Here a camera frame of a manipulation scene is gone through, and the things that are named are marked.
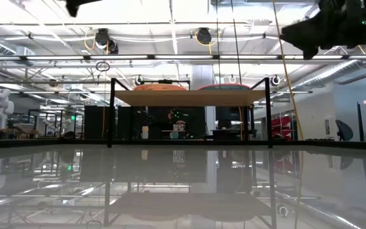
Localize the wooden shelf with black frame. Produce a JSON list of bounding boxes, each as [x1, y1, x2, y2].
[[107, 77, 273, 149]]

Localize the orange plastic plate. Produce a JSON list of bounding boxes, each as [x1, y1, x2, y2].
[[134, 83, 187, 92]]

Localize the dark office chair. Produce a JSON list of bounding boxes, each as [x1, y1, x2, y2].
[[335, 119, 355, 141]]

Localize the yellow hanging cable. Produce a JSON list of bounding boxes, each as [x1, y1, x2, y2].
[[271, 0, 305, 141]]

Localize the black hanging cable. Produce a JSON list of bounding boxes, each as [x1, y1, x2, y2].
[[230, 0, 243, 84]]

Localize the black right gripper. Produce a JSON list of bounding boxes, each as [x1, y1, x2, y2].
[[280, 0, 366, 60]]

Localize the silver ceiling air duct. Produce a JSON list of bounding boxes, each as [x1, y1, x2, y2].
[[292, 60, 366, 93]]

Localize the red translucent plastic plate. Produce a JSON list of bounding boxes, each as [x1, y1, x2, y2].
[[198, 83, 251, 91]]

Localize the black metal table frame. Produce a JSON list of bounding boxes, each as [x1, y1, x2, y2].
[[0, 138, 366, 151]]

